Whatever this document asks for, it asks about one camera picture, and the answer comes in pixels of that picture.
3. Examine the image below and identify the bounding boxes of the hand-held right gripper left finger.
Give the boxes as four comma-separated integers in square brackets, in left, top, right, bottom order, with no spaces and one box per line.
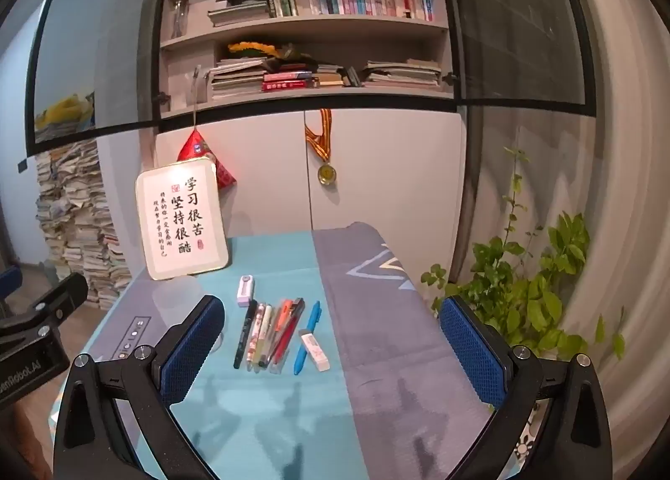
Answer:
[52,294,227,480]

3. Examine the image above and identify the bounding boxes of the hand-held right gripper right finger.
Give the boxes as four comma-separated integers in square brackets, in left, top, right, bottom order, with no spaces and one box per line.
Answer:
[438,296,613,480]

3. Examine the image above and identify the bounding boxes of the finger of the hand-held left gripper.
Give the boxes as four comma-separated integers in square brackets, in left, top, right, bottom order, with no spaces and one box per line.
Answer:
[0,272,89,350]
[0,266,24,311]

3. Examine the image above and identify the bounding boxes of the translucent plastic cup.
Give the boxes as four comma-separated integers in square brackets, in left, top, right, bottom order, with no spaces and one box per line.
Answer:
[151,276,227,355]

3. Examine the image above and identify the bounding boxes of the black pen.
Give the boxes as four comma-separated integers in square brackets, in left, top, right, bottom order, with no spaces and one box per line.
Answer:
[233,299,258,370]

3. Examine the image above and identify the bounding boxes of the pink patterned pen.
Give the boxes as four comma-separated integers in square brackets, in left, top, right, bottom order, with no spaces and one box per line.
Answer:
[245,303,266,366]

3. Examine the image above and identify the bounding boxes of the green white pen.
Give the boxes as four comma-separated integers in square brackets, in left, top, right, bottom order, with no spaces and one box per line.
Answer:
[256,305,274,368]

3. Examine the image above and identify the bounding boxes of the translucent grey pen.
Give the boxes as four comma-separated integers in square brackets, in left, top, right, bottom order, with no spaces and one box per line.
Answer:
[269,310,302,375]

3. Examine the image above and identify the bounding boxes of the orange marker pen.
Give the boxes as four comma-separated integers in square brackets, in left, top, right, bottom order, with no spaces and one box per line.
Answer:
[264,299,290,355]

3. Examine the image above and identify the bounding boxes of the blue pen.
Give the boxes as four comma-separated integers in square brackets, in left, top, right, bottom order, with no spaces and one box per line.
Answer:
[293,300,321,375]

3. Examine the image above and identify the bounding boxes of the white eraser grey sleeve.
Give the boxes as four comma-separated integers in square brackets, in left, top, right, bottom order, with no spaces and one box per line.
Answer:
[298,330,332,372]

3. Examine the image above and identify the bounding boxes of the desk button panel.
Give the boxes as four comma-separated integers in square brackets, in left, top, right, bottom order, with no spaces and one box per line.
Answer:
[114,317,152,361]

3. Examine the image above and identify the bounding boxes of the tall stack of papers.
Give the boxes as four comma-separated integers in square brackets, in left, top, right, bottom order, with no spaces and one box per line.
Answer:
[34,139,131,310]

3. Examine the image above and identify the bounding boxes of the green leafy plant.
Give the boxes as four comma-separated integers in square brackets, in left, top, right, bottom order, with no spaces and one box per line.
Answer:
[421,145,626,360]

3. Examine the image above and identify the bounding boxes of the white calligraphy sign gold rim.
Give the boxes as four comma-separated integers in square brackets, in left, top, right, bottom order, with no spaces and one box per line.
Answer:
[135,154,231,282]

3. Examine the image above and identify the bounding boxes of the yellow bag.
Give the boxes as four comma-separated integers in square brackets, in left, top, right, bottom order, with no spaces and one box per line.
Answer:
[34,93,96,131]

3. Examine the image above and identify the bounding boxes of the white lower cabinet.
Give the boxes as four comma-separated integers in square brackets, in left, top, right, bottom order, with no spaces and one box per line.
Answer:
[141,106,469,283]

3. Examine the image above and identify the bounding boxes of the red hanging ornament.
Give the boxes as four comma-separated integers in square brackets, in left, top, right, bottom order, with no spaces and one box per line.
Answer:
[176,126,237,193]

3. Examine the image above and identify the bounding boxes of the gold medal striped ribbon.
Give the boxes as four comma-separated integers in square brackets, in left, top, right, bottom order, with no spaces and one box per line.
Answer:
[304,108,338,186]

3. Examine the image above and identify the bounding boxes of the pale grey curtain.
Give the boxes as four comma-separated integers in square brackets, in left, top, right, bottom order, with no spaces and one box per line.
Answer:
[568,0,670,480]

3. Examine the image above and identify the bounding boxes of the stack of magazines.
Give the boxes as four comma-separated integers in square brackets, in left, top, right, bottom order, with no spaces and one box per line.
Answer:
[361,59,443,88]
[209,58,269,102]

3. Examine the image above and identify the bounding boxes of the red flat books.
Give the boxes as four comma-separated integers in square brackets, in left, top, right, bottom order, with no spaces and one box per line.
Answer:
[260,70,316,92]

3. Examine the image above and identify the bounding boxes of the small pile of books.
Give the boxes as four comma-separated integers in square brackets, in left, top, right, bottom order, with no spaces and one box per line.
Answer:
[314,64,363,88]

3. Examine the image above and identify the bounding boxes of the yellow flower garland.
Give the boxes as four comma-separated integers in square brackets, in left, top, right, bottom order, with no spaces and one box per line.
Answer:
[227,41,276,60]

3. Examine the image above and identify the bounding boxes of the dark folded cloth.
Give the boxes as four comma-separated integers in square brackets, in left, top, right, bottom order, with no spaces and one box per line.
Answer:
[262,43,321,73]

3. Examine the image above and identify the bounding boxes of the clear glass bottle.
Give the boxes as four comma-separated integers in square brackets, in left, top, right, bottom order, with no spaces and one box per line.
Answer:
[172,0,190,39]

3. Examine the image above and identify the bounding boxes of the grey flat books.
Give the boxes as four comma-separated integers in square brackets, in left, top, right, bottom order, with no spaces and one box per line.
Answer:
[206,1,270,28]

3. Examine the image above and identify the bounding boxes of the grey bookshelf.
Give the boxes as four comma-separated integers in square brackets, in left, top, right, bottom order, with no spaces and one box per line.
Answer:
[157,0,457,119]

